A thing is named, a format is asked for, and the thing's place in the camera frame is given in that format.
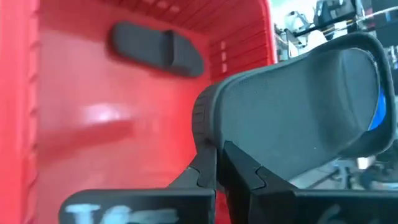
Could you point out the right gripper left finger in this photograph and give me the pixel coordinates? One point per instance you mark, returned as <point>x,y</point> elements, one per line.
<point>186,202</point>

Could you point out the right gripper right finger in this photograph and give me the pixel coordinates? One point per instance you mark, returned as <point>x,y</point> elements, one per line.
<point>280,205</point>

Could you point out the dark grey rubber slide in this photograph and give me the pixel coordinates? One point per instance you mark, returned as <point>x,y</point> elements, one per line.
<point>155,49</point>
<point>295,105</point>

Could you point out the black metal frame bar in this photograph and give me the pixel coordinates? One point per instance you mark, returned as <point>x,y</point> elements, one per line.
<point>342,20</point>

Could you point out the red ribbed plastic bin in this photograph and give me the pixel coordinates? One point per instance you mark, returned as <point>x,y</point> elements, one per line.
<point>93,124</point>

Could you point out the blue storage bin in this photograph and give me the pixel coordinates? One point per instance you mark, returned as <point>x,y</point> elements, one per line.
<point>378,112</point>

